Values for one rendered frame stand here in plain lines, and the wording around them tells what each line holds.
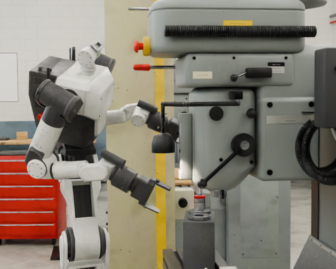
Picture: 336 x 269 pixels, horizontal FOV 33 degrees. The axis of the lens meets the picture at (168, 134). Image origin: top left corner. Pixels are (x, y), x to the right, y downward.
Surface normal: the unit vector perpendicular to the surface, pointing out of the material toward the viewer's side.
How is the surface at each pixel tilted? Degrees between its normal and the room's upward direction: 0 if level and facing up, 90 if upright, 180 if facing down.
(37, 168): 104
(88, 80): 25
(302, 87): 90
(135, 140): 90
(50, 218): 90
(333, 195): 90
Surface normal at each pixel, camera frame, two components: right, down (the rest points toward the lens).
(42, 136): -0.27, 0.31
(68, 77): 0.14, -0.88
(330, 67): 0.12, 0.06
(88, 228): 0.29, -0.42
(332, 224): -0.99, 0.02
